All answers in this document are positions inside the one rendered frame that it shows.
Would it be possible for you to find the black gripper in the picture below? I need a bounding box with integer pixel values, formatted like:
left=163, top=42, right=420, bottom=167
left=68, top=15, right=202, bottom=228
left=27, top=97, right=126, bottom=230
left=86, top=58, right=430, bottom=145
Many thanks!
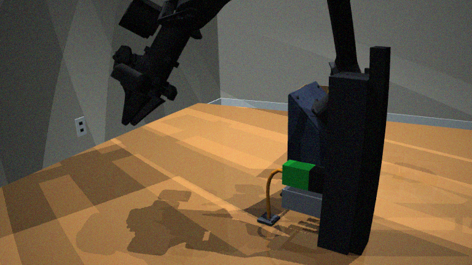
left=110, top=43, right=179, bottom=125

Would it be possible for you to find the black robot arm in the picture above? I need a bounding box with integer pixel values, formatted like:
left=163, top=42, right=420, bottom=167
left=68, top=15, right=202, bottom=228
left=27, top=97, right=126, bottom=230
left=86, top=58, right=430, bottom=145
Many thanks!
left=112, top=0, right=361, bottom=126

